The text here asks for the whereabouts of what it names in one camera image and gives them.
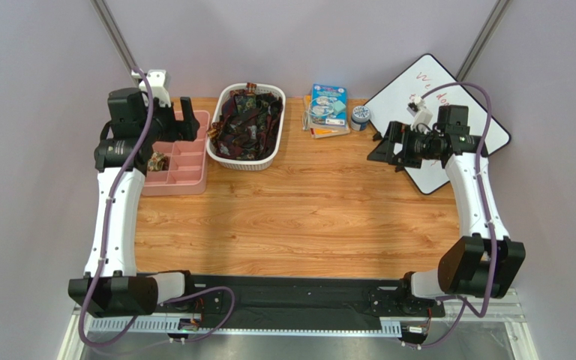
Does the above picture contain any patterned paisley necktie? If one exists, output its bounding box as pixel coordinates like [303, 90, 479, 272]
[147, 151, 170, 172]

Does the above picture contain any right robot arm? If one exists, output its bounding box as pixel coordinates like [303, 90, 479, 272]
[367, 103, 526, 301]

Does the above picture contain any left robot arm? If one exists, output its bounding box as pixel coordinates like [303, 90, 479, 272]
[67, 88, 200, 318]

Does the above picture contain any pile of dark ties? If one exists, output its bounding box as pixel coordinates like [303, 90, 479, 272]
[208, 89, 284, 161]

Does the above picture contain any white dry-erase board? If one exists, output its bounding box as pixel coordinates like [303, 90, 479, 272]
[364, 53, 512, 196]

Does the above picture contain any pink divided tray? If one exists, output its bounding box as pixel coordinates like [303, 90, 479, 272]
[142, 110, 212, 197]

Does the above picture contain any white perforated basket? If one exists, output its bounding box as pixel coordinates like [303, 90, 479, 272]
[205, 82, 287, 171]

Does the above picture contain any blue packaged book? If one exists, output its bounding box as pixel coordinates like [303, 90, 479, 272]
[307, 83, 347, 130]

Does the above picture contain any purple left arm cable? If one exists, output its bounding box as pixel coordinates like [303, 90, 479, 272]
[78, 67, 236, 349]

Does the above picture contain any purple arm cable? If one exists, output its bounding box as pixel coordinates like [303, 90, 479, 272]
[397, 82, 500, 350]
[78, 67, 236, 349]

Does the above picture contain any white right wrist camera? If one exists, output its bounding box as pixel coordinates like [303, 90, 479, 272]
[407, 95, 433, 131]

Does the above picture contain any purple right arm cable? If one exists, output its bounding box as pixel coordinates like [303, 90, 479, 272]
[397, 82, 500, 350]

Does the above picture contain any aluminium rail frame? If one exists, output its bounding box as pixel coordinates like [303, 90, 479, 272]
[58, 277, 538, 359]

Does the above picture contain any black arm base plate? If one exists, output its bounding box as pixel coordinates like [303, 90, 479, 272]
[138, 271, 497, 332]

